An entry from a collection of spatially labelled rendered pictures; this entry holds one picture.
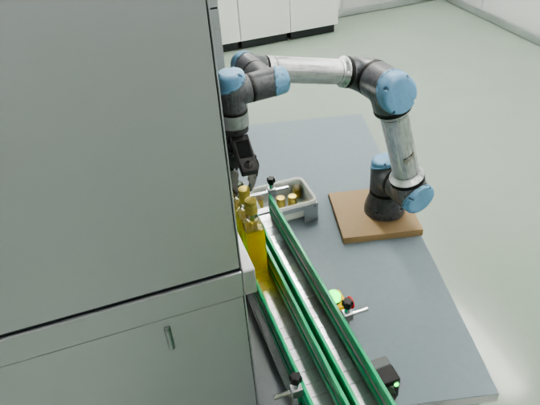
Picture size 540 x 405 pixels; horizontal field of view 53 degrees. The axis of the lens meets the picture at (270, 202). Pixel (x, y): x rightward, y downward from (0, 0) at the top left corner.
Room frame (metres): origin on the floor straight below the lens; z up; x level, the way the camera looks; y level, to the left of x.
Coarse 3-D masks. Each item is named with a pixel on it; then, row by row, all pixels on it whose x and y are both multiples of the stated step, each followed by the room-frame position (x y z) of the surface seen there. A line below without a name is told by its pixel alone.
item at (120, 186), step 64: (0, 0) 0.63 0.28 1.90; (64, 0) 0.65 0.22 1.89; (128, 0) 0.67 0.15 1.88; (192, 0) 0.69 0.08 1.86; (0, 64) 0.62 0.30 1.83; (64, 64) 0.64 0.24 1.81; (128, 64) 0.66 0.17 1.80; (192, 64) 0.69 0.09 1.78; (0, 128) 0.62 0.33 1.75; (64, 128) 0.64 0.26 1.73; (128, 128) 0.66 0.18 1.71; (192, 128) 0.68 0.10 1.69; (0, 192) 0.61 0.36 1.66; (64, 192) 0.63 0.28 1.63; (128, 192) 0.65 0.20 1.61; (192, 192) 0.68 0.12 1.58; (0, 256) 0.60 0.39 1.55; (64, 256) 0.62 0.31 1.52; (128, 256) 0.65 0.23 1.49; (192, 256) 0.67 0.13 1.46; (0, 320) 0.59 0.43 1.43; (64, 320) 0.61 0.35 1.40; (128, 320) 0.63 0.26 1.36; (192, 320) 0.67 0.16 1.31; (0, 384) 0.57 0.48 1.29; (64, 384) 0.60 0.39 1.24; (128, 384) 0.63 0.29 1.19; (192, 384) 0.66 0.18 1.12
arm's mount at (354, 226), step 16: (336, 192) 1.75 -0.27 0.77; (352, 192) 1.74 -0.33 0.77; (368, 192) 1.73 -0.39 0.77; (336, 208) 1.64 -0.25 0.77; (352, 208) 1.63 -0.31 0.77; (352, 224) 1.53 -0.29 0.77; (368, 224) 1.53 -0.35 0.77; (384, 224) 1.52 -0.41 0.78; (400, 224) 1.51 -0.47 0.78; (416, 224) 1.50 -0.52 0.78; (352, 240) 1.46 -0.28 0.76; (368, 240) 1.46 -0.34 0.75
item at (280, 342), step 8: (256, 280) 1.09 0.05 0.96; (256, 296) 1.09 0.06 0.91; (264, 304) 1.00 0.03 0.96; (264, 312) 1.02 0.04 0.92; (264, 320) 1.01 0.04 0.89; (272, 320) 0.95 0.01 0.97; (272, 328) 0.94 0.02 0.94; (272, 336) 0.95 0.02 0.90; (280, 336) 0.89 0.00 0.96; (280, 344) 0.88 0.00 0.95; (280, 352) 0.89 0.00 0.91; (288, 352) 0.84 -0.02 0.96; (288, 360) 0.82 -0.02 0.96; (288, 368) 0.84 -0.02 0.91; (296, 368) 0.79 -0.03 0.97; (304, 384) 0.75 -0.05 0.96; (304, 392) 0.73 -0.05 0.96; (304, 400) 0.74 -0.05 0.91; (312, 400) 0.71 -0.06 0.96
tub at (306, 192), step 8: (280, 184) 1.74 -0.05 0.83; (288, 184) 1.75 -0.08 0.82; (296, 184) 1.75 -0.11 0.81; (304, 184) 1.72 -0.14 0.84; (256, 192) 1.71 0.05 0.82; (280, 192) 1.73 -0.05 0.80; (288, 192) 1.74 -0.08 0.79; (304, 192) 1.71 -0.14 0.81; (312, 192) 1.66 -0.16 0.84; (264, 200) 1.71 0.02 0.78; (312, 200) 1.61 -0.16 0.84; (280, 208) 1.57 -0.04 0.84; (288, 208) 1.58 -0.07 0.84
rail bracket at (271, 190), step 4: (272, 176) 1.54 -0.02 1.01; (268, 180) 1.52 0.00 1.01; (272, 180) 1.52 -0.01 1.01; (268, 184) 1.53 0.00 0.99; (272, 184) 1.52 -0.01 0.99; (268, 188) 1.53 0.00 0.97; (272, 188) 1.52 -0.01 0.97; (276, 188) 1.53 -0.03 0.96; (280, 188) 1.53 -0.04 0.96; (284, 188) 1.54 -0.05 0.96; (260, 192) 1.52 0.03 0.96; (264, 192) 1.52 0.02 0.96; (268, 192) 1.52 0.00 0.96; (272, 192) 1.52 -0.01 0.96; (252, 196) 1.50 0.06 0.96; (256, 196) 1.51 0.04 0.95; (272, 196) 1.52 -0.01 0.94; (268, 204) 1.53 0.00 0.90; (276, 204) 1.52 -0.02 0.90
